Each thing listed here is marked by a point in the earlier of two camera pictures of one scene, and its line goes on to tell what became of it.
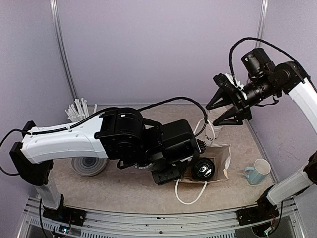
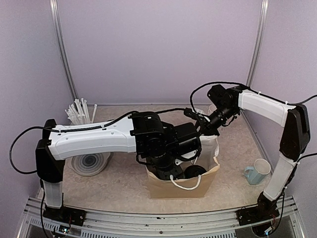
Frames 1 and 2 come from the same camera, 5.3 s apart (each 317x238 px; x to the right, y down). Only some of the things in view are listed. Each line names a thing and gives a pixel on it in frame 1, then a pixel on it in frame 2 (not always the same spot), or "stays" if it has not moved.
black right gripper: [241, 104] → [208, 128]
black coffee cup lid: [203, 169] → [193, 170]
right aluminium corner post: [262, 22] stays
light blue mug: [257, 173] stays
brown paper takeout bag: [219, 155] → [176, 188]
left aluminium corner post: [54, 9] stays
